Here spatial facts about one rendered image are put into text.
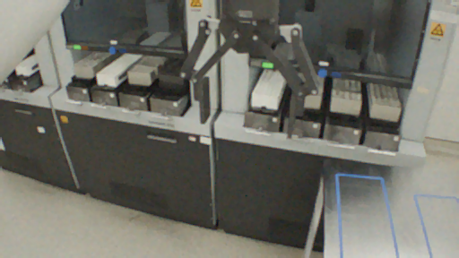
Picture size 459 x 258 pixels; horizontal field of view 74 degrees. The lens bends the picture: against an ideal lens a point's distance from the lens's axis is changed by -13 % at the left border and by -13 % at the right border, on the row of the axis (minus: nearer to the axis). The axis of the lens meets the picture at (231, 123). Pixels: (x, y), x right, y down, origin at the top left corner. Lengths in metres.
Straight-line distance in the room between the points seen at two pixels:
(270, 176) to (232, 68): 0.48
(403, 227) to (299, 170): 0.61
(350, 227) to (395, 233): 0.12
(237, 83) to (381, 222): 0.77
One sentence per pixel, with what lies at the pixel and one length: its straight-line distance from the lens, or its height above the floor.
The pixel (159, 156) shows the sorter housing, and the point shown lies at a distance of 1.62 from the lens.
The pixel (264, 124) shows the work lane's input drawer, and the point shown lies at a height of 0.77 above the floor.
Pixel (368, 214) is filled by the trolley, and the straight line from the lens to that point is 0.96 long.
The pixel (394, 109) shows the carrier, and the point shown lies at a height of 0.87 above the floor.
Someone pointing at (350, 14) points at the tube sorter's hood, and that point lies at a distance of 1.21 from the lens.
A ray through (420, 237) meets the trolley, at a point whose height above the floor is 0.82.
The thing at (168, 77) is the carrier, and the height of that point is 0.87.
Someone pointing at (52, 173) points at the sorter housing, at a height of 0.19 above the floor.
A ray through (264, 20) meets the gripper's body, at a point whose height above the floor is 1.36.
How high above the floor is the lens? 1.49
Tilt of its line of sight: 33 degrees down
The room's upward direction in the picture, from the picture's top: straight up
